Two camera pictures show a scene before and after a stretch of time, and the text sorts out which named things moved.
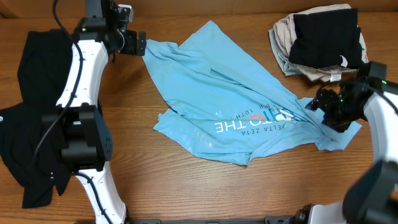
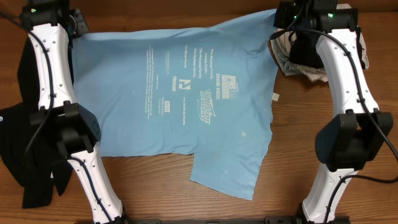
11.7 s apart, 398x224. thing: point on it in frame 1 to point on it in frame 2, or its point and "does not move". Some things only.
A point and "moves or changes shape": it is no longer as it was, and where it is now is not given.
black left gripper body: [127, 42] to [79, 24]
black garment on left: [30, 155] does not move
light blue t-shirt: [222, 107] moves or changes shape
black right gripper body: [339, 112] to [291, 17]
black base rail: [273, 219] does not move
